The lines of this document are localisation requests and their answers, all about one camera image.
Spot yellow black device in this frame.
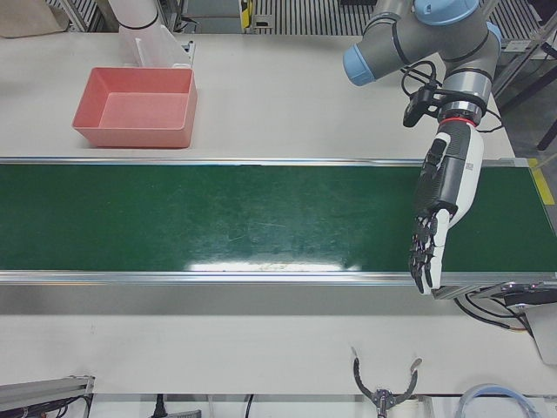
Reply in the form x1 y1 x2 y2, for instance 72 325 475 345
238 0 258 32

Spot brown cardboard piece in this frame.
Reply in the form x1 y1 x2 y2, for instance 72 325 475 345
0 0 71 39

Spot black conveyor cable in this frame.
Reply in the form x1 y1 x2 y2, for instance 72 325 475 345
454 292 534 334

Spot ribbed metal panel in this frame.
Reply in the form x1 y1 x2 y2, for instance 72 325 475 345
256 0 375 35

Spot aluminium profile bar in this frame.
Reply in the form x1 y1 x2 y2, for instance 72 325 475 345
0 374 97 418

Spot robot hand black white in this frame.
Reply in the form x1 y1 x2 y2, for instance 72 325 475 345
407 117 487 297

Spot black conveyor motor unit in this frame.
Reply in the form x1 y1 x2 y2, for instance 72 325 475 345
500 280 557 308

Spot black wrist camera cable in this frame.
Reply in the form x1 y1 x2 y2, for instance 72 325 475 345
399 60 506 132

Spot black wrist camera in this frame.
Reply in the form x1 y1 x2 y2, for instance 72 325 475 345
402 85 440 128

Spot metal claw bracket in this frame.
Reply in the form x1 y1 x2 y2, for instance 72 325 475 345
350 346 424 418

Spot grey metal plate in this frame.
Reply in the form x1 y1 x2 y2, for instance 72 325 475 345
524 304 557 367

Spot white cylindrical post with base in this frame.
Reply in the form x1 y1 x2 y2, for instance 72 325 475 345
106 0 196 70

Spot pink plastic box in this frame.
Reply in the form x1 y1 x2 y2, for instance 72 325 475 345
71 66 199 150

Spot clear blue hose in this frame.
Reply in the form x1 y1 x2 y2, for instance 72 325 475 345
459 382 540 418

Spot green conveyor belt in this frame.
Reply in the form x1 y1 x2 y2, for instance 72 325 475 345
0 156 557 301

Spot aluminium frame struts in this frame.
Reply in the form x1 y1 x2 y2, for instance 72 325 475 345
491 0 557 110

